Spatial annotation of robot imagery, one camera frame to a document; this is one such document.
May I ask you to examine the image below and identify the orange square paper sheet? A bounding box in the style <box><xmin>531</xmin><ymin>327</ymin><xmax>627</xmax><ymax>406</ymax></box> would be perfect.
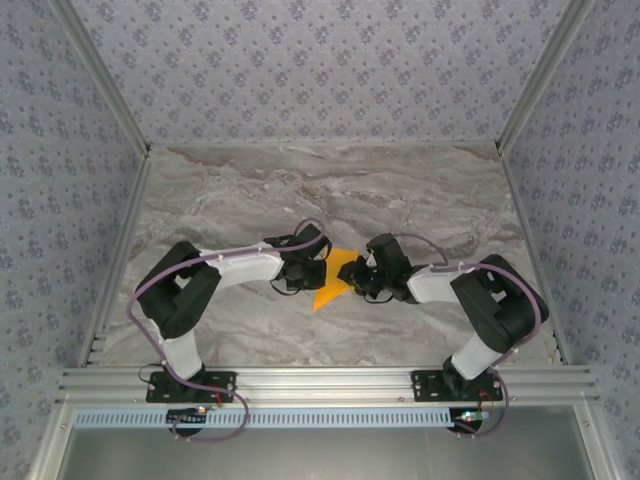
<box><xmin>310</xmin><ymin>248</ymin><xmax>361</xmax><ymax>312</ymax></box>

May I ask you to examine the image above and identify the small black controller board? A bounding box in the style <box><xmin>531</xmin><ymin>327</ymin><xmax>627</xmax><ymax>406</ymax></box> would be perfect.
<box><xmin>452</xmin><ymin>407</ymin><xmax>492</xmax><ymax>432</ymax></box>
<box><xmin>166</xmin><ymin>407</ymin><xmax>207</xmax><ymax>427</ymax></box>

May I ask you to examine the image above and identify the grey metal panel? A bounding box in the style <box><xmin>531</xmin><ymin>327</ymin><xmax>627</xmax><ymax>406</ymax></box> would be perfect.
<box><xmin>57</xmin><ymin>427</ymin><xmax>596</xmax><ymax>480</ymax></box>

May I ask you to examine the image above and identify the aluminium mounting rail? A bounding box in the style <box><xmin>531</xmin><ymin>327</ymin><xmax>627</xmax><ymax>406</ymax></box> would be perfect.
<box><xmin>54</xmin><ymin>365</ymin><xmax>601</xmax><ymax>405</ymax></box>

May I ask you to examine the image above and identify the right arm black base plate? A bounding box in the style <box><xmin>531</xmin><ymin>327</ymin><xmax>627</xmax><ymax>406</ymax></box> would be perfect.
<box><xmin>409</xmin><ymin>369</ymin><xmax>504</xmax><ymax>403</ymax></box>

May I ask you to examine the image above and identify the aluminium table end rail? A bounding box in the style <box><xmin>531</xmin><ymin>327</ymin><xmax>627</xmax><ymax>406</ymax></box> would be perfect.
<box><xmin>148</xmin><ymin>141</ymin><xmax>501</xmax><ymax>150</ymax></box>

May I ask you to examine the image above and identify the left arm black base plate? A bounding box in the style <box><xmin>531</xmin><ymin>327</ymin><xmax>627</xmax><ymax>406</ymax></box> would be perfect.
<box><xmin>145</xmin><ymin>371</ymin><xmax>237</xmax><ymax>404</ymax></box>

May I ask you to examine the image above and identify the slotted grey cable duct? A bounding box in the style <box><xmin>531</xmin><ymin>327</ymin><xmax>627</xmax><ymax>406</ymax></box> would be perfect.
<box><xmin>73</xmin><ymin>407</ymin><xmax>462</xmax><ymax>429</ymax></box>

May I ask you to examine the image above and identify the aluminium table side rail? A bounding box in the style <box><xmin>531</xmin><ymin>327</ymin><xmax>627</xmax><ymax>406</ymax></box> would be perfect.
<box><xmin>77</xmin><ymin>149</ymin><xmax>154</xmax><ymax>370</ymax></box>
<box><xmin>494</xmin><ymin>142</ymin><xmax>575</xmax><ymax>366</ymax></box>

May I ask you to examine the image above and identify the aluminium frame post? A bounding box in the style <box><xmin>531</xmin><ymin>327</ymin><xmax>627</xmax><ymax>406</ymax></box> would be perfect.
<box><xmin>493</xmin><ymin>0</ymin><xmax>600</xmax><ymax>157</ymax></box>
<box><xmin>49</xmin><ymin>0</ymin><xmax>153</xmax><ymax>159</ymax></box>

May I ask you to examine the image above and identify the aluminium frame leg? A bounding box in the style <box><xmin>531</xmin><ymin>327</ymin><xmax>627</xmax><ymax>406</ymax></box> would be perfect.
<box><xmin>27</xmin><ymin>403</ymin><xmax>77</xmax><ymax>480</ymax></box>
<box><xmin>573</xmin><ymin>403</ymin><xmax>620</xmax><ymax>480</ymax></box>

